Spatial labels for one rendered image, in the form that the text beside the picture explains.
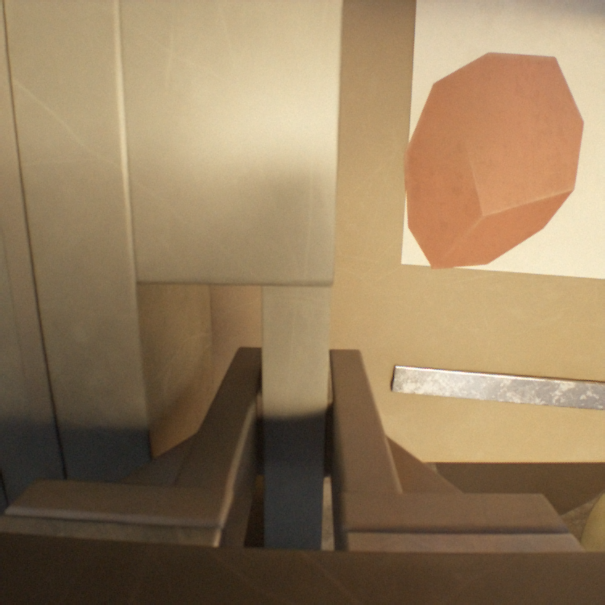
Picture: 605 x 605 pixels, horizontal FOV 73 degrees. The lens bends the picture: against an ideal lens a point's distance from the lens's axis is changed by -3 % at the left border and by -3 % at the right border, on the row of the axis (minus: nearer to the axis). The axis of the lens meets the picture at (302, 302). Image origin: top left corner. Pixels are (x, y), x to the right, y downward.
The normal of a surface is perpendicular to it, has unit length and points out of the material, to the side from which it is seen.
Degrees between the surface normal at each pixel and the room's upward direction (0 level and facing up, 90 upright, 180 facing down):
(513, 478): 0
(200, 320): 90
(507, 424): 0
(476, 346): 0
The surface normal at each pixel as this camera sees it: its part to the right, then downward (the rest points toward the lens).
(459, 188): -0.63, 0.20
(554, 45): -0.03, 0.25
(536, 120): 0.14, -0.13
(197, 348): 1.00, 0.02
